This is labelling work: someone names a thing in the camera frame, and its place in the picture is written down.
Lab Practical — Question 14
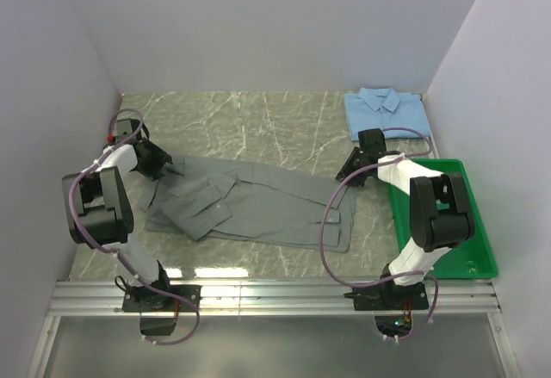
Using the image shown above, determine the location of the grey long sleeve shirt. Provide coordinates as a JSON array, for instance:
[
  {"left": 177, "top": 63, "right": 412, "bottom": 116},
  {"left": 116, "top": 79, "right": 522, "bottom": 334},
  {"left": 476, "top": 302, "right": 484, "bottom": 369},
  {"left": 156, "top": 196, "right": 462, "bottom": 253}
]
[{"left": 139, "top": 156, "right": 356, "bottom": 253}]

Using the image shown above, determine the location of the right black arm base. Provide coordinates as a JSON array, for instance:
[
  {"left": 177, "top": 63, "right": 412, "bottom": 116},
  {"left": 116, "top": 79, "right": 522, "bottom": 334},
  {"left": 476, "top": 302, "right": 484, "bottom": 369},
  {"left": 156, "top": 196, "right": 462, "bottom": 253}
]
[{"left": 344, "top": 282, "right": 437, "bottom": 342}]

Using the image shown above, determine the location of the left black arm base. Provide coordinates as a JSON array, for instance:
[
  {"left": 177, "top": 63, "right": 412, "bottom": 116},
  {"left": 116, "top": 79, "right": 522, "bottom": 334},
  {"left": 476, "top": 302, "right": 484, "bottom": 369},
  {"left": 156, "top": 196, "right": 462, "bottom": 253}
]
[{"left": 119, "top": 286, "right": 194, "bottom": 338}]

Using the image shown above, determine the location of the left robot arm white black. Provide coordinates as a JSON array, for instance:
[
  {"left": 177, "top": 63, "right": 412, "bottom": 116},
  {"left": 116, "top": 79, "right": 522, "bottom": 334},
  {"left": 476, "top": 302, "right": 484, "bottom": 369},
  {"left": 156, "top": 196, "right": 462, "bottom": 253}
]
[{"left": 61, "top": 119, "right": 174, "bottom": 311}]

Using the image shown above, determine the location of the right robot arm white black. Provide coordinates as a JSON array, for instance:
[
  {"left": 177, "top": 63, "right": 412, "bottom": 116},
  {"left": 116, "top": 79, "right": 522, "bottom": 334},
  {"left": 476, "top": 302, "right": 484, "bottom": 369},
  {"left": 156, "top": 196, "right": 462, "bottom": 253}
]
[{"left": 328, "top": 128, "right": 475, "bottom": 309}]

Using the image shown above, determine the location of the folded light blue shirt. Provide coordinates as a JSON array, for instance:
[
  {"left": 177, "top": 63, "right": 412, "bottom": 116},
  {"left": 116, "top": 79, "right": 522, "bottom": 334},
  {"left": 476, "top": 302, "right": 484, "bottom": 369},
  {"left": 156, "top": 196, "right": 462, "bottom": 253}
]
[{"left": 344, "top": 88, "right": 431, "bottom": 142}]

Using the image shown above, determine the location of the green plastic tray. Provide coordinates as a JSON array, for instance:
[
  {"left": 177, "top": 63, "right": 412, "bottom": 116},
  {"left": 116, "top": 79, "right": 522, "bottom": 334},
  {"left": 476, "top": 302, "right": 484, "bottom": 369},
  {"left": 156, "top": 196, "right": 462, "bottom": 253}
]
[{"left": 388, "top": 158, "right": 498, "bottom": 280}]

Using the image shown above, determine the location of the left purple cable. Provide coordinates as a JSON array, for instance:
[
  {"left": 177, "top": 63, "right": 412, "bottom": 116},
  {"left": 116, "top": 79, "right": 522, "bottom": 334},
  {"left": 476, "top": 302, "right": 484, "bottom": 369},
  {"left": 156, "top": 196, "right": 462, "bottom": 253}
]
[{"left": 68, "top": 108, "right": 202, "bottom": 347}]

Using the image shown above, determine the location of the aluminium mounting rail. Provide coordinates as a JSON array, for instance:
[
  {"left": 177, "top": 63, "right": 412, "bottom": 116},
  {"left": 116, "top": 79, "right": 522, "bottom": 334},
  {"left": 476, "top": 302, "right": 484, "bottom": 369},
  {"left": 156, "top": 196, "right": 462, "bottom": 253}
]
[{"left": 28, "top": 278, "right": 521, "bottom": 377}]

